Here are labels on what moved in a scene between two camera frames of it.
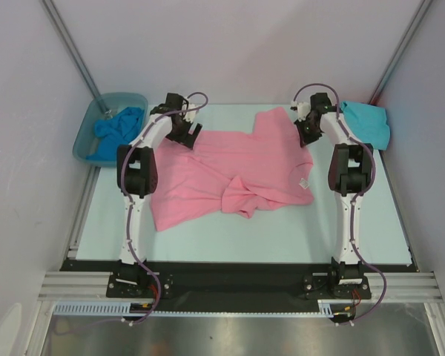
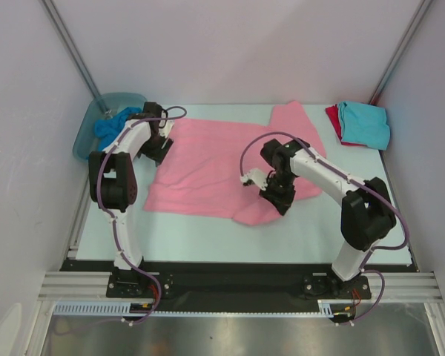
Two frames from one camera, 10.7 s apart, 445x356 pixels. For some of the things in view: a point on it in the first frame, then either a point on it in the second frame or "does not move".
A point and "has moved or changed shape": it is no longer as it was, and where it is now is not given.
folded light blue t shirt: x=368 y=123 does not move
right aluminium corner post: x=400 y=53 does not move
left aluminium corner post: x=66 y=36 does not move
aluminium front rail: x=401 y=286 does not move
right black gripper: x=305 y=134 → x=279 y=198
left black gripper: x=182 y=138 → x=154 y=154
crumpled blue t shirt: x=116 y=130 does not move
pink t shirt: x=236 y=173 has moved or changed shape
